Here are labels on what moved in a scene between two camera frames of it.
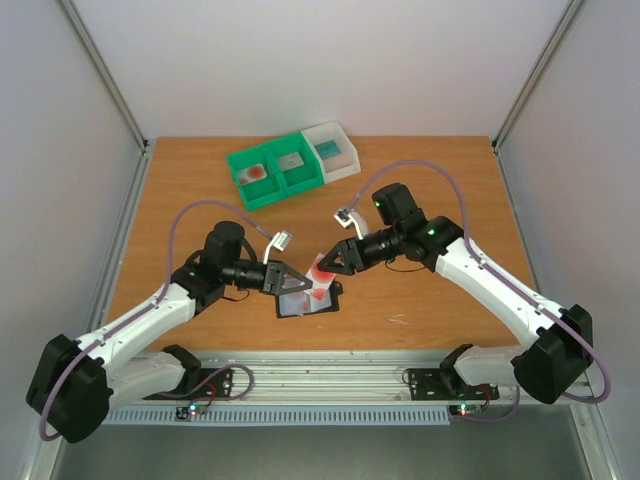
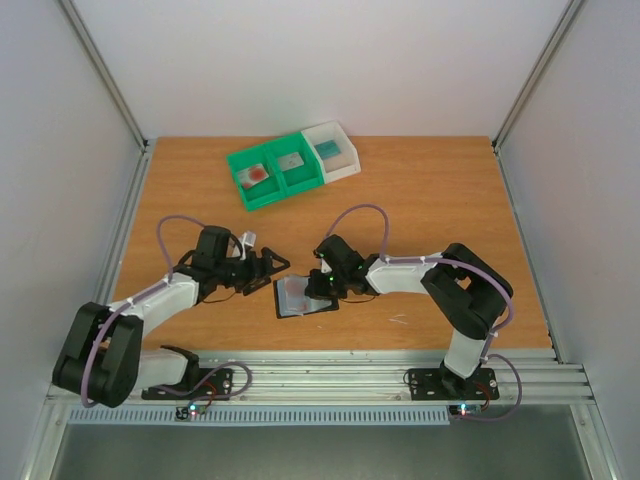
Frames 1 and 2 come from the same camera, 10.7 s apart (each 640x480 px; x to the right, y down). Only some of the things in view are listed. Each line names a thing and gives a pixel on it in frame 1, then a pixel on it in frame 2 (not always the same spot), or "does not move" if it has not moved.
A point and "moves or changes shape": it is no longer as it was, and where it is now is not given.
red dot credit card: [317, 277] moves or changes shape
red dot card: [319, 298] -> [295, 288]
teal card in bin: [328, 148] does not move
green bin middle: [296, 162] does not move
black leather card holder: [309, 301] does not move
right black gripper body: [353, 255] -> [319, 285]
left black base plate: [214, 382] does not move
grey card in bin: [290, 161] does not move
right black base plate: [446, 384] does not move
